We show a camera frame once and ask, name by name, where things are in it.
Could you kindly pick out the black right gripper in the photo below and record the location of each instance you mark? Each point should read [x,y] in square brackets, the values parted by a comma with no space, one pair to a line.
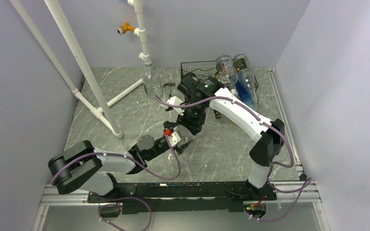
[194,126]

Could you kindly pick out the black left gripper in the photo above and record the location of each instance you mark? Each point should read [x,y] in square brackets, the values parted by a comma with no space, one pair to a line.
[182,147]

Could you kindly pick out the clear round glass bottle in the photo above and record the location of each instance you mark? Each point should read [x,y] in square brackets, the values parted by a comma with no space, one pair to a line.
[152,80]

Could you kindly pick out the clear bottle red black label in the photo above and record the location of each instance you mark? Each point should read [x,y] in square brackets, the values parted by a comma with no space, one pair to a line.
[227,73]

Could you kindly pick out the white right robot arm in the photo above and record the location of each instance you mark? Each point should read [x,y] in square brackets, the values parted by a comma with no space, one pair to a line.
[267,135]

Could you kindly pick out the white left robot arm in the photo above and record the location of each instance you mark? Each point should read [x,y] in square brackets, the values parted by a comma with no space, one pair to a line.
[85,167]

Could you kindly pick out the clear bottle black gold cap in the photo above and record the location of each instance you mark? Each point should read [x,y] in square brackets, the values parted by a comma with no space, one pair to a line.
[217,115]

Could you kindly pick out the blue square glass bottle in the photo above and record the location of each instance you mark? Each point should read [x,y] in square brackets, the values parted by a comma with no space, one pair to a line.
[245,93]

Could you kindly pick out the clear bottle black gold label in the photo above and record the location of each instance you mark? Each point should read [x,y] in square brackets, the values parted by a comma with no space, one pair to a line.
[244,70]

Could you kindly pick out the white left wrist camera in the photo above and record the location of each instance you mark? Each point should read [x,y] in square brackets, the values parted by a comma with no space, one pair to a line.
[174,137]

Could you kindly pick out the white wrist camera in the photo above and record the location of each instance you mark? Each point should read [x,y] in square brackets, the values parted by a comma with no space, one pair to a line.
[174,100]
[174,137]

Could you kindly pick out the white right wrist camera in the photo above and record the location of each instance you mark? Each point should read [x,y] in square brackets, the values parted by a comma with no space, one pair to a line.
[174,100]

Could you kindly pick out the small black handled hammer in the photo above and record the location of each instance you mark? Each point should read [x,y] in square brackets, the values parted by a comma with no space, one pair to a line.
[170,86]

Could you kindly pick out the black wire wine rack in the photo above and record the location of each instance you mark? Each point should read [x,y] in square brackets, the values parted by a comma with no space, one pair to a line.
[202,69]

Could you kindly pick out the white pvc pipe frame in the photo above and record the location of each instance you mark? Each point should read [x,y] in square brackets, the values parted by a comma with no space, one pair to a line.
[103,112]

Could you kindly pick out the aluminium extrusion rail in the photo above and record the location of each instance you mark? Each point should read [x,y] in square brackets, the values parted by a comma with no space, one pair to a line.
[287,192]

